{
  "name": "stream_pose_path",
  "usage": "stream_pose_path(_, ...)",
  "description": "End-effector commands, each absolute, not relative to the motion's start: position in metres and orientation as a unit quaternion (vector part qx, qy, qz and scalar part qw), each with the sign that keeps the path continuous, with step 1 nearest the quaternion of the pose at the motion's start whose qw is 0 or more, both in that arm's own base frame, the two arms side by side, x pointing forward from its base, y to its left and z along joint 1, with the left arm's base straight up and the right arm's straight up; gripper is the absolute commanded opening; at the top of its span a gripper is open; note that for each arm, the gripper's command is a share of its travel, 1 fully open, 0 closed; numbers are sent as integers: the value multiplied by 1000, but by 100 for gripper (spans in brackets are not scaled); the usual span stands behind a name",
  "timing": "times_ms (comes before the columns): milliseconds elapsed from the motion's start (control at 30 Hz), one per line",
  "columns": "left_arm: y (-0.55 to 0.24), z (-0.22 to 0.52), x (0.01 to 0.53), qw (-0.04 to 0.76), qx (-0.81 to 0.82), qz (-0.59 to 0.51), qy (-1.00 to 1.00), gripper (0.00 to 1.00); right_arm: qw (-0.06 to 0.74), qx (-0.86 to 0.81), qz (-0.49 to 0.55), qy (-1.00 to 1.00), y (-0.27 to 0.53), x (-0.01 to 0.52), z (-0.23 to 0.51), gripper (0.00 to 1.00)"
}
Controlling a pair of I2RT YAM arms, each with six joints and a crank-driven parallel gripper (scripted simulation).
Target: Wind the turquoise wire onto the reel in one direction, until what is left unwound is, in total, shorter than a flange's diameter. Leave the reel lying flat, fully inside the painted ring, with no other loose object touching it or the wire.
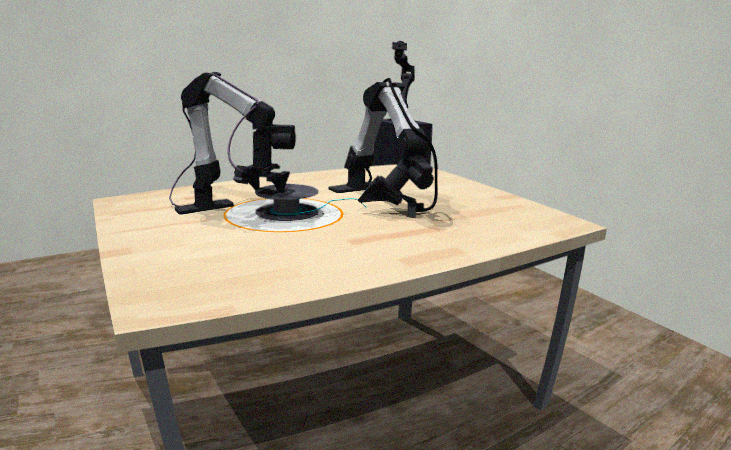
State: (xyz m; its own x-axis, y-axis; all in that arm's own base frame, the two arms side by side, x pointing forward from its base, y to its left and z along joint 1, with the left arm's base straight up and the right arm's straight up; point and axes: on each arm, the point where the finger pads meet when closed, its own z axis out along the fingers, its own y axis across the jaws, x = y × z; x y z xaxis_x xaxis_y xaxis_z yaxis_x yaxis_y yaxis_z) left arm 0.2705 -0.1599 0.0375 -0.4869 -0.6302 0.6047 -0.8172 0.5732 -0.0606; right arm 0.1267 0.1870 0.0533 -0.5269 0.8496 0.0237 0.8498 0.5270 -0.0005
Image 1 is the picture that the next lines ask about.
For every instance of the white flat disc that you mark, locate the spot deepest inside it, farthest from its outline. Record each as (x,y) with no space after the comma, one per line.
(244,215)

